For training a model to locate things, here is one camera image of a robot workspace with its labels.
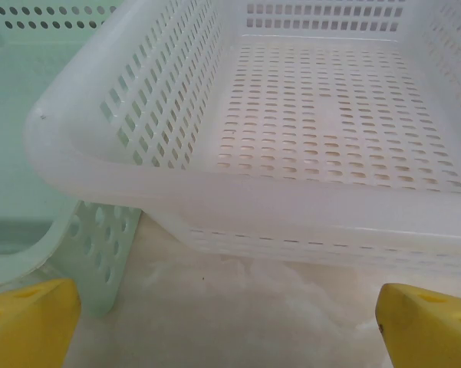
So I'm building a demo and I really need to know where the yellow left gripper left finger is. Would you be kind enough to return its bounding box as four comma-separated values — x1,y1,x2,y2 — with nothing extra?
0,278,82,368

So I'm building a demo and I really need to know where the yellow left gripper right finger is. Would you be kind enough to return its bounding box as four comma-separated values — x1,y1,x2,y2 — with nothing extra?
374,282,461,368

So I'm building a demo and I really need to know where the white plastic basket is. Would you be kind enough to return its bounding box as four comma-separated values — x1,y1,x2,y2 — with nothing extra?
22,0,461,279

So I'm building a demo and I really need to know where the light green plastic basket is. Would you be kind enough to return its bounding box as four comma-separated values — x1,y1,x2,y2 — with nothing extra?
0,0,142,319

